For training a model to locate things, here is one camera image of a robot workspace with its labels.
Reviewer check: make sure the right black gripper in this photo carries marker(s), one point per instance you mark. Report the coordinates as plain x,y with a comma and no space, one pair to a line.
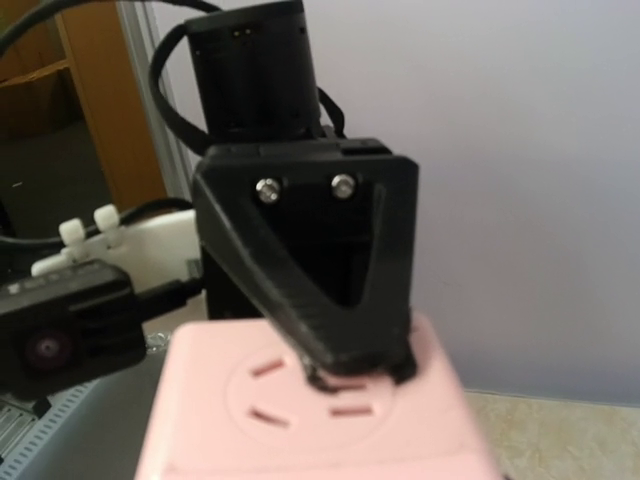
305,240

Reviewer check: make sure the pink cube socket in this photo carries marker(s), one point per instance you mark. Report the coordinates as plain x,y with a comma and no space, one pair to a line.
233,403

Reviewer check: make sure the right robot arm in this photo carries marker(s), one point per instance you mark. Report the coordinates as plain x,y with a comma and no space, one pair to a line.
302,225

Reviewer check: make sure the wooden shelf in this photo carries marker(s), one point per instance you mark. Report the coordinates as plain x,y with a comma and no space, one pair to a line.
74,134

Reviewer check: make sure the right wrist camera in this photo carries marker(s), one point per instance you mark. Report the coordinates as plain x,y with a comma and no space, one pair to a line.
80,313

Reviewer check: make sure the left aluminium frame post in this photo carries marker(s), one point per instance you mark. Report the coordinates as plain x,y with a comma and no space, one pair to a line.
144,25

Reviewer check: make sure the aluminium front rail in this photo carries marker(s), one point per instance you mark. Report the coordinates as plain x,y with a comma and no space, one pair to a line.
27,426

